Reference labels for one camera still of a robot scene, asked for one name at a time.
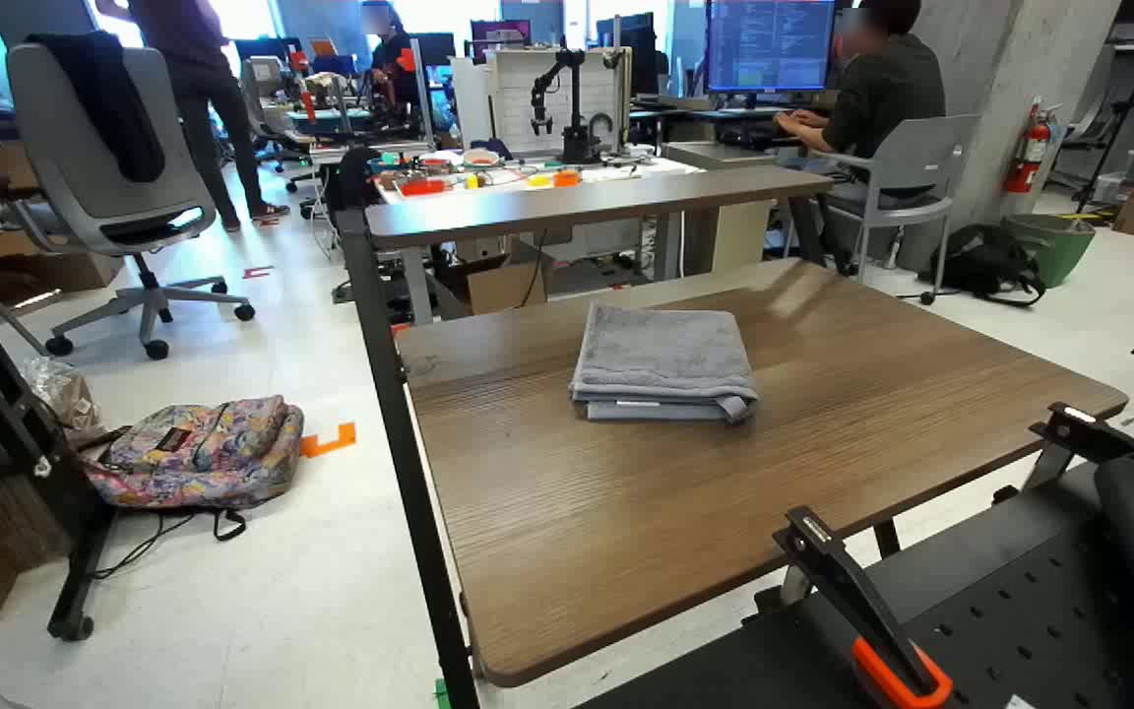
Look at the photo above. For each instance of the gray towel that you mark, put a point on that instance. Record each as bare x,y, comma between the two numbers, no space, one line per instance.
664,355

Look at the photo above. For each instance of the small black robot arm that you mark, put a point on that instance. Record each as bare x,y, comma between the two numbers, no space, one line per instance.
576,136

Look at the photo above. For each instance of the open cardboard box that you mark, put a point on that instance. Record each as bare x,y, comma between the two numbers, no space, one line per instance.
500,285

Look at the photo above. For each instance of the gray work table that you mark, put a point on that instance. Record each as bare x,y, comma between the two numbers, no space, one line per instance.
568,203

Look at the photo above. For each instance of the small orange plastic piece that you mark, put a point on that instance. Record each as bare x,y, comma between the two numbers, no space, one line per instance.
327,444

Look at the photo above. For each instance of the white backing board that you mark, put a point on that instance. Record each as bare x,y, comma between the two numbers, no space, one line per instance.
514,106

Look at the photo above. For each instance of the small monitor purple screen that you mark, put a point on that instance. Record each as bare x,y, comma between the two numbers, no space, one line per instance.
500,37

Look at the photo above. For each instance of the person in black shirt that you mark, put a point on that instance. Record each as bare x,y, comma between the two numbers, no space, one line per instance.
396,64

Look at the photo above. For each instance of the large computer monitor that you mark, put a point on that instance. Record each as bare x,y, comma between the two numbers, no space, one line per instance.
768,47

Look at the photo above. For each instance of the colourful patterned backpack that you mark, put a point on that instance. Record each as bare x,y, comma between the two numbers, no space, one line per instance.
199,455

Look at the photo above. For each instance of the gray four-legged chair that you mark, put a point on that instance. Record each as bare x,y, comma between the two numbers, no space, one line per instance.
915,158

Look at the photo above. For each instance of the seated person dark shirt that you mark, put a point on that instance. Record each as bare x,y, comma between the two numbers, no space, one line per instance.
884,94

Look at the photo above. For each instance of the black bag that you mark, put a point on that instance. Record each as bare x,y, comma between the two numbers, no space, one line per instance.
987,261

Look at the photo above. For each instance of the standing person purple top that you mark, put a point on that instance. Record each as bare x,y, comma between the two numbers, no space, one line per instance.
195,53

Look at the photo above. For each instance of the red fire extinguisher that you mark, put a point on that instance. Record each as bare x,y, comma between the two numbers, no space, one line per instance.
1026,158

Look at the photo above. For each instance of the green bin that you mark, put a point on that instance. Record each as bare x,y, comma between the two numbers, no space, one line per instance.
1063,250

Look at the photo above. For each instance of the black metal clamp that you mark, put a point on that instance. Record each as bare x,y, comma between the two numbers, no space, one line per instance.
1085,435

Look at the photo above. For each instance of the black jacket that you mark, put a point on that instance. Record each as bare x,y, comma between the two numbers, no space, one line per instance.
106,106

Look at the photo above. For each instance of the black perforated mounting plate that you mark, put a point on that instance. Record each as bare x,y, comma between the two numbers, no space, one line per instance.
1026,618

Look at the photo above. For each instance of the gray swivel office chair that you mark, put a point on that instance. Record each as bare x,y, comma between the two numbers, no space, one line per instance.
69,153

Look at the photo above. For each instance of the flat cardboard box stack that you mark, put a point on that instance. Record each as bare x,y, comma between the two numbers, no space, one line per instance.
30,261

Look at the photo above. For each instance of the black tripod stand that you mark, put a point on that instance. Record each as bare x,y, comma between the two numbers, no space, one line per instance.
17,419

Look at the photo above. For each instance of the black metal table frame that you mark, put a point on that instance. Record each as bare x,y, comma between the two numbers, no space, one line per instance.
390,379

